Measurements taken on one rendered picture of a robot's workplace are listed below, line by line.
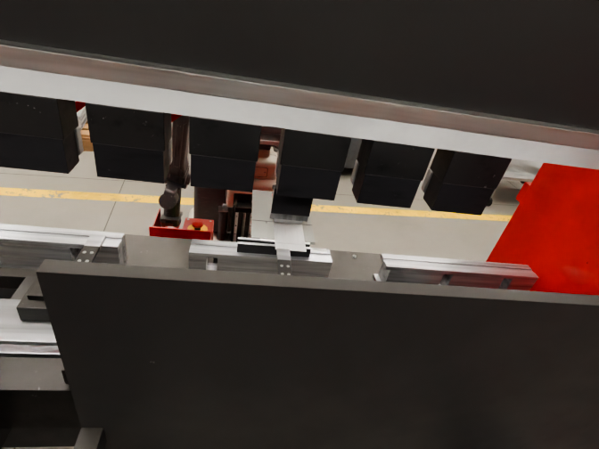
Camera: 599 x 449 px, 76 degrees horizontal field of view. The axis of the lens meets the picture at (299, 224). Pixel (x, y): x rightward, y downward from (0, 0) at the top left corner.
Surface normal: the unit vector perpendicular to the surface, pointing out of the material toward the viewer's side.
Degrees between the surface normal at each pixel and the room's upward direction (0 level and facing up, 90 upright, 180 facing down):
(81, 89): 90
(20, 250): 90
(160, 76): 90
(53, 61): 90
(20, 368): 0
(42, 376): 0
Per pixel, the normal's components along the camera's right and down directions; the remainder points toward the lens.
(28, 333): 0.17, -0.81
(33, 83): 0.09, 0.58
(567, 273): -0.98, -0.09
